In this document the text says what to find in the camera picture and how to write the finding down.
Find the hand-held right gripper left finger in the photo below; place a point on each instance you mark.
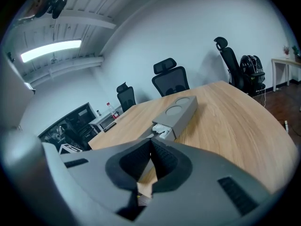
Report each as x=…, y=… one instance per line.
x=89, y=173

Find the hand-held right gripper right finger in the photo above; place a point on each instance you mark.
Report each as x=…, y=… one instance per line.
x=202, y=196

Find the grey drawer of box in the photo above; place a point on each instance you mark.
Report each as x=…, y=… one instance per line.
x=147, y=132

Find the grey box with round recesses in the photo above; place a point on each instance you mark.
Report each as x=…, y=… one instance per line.
x=181, y=116

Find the white box with black label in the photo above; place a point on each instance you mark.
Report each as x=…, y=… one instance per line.
x=70, y=148

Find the black open cabinet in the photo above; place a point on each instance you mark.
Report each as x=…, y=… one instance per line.
x=70, y=123

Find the black flat tablet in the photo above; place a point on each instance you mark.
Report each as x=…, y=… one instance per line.
x=110, y=126

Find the small white table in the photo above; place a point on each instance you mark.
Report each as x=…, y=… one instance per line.
x=103, y=120

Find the small dark bottle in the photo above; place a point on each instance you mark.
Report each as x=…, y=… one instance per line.
x=98, y=113

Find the clear bottle with red label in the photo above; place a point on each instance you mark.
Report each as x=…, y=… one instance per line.
x=114, y=114

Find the clear bottle with red cap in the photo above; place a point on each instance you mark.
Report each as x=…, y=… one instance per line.
x=108, y=107

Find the crumpled white tissue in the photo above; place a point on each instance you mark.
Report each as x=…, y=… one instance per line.
x=161, y=129

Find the black mesh office chair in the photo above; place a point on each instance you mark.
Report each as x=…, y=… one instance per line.
x=231, y=65
x=126, y=99
x=170, y=81

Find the long ceiling light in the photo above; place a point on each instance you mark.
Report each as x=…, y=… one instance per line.
x=50, y=49

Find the white side table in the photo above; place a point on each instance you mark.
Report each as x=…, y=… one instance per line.
x=282, y=61

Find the red plant in white pot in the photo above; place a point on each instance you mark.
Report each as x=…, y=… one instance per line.
x=286, y=50

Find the green potted plant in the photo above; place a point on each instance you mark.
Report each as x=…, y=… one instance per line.
x=296, y=52

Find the black head-worn camera rig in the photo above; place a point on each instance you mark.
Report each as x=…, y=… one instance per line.
x=57, y=5

